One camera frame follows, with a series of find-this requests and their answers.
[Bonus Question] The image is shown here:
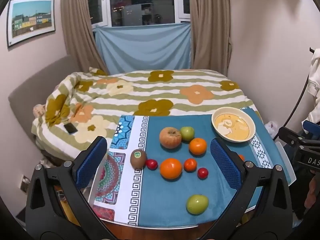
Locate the framed wall picture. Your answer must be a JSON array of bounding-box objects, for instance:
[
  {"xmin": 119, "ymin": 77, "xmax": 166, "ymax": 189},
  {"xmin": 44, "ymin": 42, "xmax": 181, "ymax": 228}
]
[{"xmin": 7, "ymin": 0, "xmax": 56, "ymax": 48}]

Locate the black smartphone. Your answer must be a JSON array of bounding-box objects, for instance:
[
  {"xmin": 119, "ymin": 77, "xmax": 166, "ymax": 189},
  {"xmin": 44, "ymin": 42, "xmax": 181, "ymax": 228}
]
[{"xmin": 63, "ymin": 123, "xmax": 79, "ymax": 135}]

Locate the medium orange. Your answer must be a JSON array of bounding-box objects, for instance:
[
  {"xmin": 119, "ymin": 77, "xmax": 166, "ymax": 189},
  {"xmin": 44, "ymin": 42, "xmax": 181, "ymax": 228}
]
[{"xmin": 189, "ymin": 138, "xmax": 208, "ymax": 155}]

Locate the black cable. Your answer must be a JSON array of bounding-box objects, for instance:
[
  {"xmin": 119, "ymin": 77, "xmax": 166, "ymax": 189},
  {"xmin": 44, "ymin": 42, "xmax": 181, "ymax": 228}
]
[{"xmin": 273, "ymin": 72, "xmax": 311, "ymax": 141}]

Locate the blue patterned tablecloth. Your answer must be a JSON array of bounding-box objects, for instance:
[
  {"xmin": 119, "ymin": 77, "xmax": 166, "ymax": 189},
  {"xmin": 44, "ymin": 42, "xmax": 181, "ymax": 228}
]
[{"xmin": 94, "ymin": 107, "xmax": 292, "ymax": 227}]

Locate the green apple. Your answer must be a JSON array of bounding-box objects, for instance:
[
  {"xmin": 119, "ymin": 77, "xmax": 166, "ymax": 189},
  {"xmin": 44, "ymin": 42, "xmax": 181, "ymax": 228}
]
[
  {"xmin": 180, "ymin": 126, "xmax": 195, "ymax": 141},
  {"xmin": 186, "ymin": 194, "xmax": 209, "ymax": 215}
]

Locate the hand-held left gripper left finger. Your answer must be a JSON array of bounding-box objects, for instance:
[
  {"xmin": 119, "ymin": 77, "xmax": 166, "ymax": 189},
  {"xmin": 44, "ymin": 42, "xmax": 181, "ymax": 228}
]
[{"xmin": 25, "ymin": 136, "xmax": 117, "ymax": 240}]

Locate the pink patterned pillow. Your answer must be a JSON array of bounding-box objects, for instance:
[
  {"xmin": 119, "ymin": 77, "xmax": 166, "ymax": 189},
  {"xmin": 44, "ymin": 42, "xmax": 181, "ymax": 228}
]
[{"xmin": 33, "ymin": 104, "xmax": 47, "ymax": 118}]

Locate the brown kiwi with green sticker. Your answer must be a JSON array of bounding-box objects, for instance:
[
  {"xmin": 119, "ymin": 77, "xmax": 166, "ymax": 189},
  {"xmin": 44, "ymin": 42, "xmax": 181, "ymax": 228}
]
[{"xmin": 130, "ymin": 149, "xmax": 147, "ymax": 169}]

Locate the beige curtain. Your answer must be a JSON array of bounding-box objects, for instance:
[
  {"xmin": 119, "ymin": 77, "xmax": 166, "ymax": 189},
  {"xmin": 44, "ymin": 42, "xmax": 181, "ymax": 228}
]
[
  {"xmin": 189, "ymin": 0, "xmax": 232, "ymax": 77},
  {"xmin": 60, "ymin": 0, "xmax": 109, "ymax": 76}
]

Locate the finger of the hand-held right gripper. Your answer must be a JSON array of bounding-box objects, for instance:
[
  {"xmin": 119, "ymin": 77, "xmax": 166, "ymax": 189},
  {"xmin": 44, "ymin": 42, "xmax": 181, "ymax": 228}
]
[
  {"xmin": 277, "ymin": 126, "xmax": 311, "ymax": 147},
  {"xmin": 302, "ymin": 120, "xmax": 320, "ymax": 136}
]

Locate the grey bed headboard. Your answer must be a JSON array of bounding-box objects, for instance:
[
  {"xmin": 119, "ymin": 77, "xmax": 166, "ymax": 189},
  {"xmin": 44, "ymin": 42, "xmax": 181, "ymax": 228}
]
[{"xmin": 8, "ymin": 54, "xmax": 83, "ymax": 160}]

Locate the clear plastic bag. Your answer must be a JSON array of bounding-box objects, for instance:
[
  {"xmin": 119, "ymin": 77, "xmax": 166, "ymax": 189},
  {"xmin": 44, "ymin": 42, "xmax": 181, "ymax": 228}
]
[{"xmin": 264, "ymin": 121, "xmax": 278, "ymax": 137}]

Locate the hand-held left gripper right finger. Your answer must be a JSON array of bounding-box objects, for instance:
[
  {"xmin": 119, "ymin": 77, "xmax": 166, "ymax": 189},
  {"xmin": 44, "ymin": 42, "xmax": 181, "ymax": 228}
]
[{"xmin": 200, "ymin": 138, "xmax": 293, "ymax": 240}]

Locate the floral striped blanket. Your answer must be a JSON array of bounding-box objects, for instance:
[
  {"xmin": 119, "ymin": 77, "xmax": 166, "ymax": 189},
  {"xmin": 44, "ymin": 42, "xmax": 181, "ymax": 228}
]
[{"xmin": 31, "ymin": 67, "xmax": 262, "ymax": 156}]

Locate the red apple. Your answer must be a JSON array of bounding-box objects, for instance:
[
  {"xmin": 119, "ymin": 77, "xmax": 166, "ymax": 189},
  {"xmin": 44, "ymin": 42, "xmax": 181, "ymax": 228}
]
[{"xmin": 159, "ymin": 127, "xmax": 182, "ymax": 149}]

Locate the white garment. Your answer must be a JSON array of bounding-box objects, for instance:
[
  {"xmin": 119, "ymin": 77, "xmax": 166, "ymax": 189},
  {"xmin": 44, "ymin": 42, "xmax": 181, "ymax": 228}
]
[{"xmin": 307, "ymin": 54, "xmax": 320, "ymax": 126}]

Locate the light blue hanging cloth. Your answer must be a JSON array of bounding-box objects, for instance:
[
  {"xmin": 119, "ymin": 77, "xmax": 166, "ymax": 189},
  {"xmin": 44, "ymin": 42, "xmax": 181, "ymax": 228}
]
[{"xmin": 94, "ymin": 22, "xmax": 193, "ymax": 75}]

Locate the cream bowl with cartoon print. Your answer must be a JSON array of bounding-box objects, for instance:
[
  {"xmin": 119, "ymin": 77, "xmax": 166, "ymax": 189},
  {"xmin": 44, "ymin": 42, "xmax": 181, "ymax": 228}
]
[{"xmin": 211, "ymin": 107, "xmax": 256, "ymax": 143}]

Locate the window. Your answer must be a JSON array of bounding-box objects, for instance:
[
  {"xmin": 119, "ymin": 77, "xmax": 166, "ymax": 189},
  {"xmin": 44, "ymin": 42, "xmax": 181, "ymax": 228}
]
[{"xmin": 86, "ymin": 0, "xmax": 192, "ymax": 28}]

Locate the large orange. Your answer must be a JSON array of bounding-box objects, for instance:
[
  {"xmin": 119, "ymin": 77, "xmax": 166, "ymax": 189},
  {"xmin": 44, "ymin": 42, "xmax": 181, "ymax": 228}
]
[{"xmin": 160, "ymin": 158, "xmax": 183, "ymax": 180}]

